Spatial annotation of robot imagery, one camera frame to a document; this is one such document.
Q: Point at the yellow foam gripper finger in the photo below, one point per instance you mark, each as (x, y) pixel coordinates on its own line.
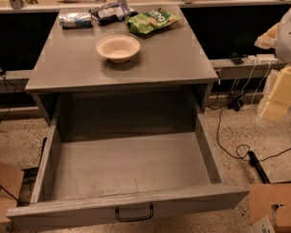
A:
(276, 100)
(268, 39)

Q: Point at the grey top drawer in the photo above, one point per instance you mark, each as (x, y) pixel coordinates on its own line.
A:
(125, 151)

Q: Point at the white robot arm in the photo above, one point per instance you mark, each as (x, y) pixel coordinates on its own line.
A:
(283, 39)

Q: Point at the white power strip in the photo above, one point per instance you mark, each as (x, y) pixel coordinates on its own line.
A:
(261, 58)

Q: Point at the black device on ledge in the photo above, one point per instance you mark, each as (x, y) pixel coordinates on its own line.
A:
(236, 58)

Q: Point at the black power adapter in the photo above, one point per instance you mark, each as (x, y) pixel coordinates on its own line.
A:
(236, 104)

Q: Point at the black tool on floor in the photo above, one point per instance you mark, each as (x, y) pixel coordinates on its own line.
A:
(254, 162)

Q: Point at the grey cabinet body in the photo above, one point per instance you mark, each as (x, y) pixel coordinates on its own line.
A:
(69, 61)

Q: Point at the cardboard box right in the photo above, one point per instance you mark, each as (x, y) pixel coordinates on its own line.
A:
(272, 201)

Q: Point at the cardboard box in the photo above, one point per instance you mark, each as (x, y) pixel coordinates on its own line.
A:
(10, 183)
(272, 201)

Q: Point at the green chip bag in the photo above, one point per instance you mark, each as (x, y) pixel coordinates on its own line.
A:
(150, 21)

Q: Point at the beige paper bowl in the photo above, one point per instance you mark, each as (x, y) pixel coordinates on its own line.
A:
(118, 48)

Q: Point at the dark snack bag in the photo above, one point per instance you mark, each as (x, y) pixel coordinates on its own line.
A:
(112, 12)

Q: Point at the silver blue snack bag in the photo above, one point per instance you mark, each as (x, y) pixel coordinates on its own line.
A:
(75, 20)

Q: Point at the cardboard box left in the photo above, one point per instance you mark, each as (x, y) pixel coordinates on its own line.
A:
(10, 183)

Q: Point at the black drawer handle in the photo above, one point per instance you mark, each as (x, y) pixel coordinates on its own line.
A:
(134, 214)

